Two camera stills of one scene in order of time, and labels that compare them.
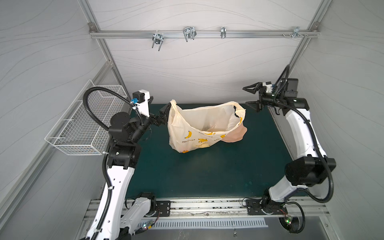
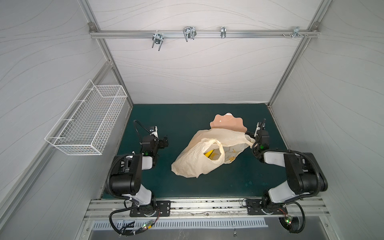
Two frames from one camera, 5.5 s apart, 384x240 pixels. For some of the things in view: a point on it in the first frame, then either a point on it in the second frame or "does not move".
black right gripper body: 263,96 -> 261,135
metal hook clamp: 223,32 does not move
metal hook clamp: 189,32 does not move
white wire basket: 77,132 does not move
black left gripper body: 157,122 -> 158,145
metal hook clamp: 158,38 does not move
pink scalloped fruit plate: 235,134 -> 228,121
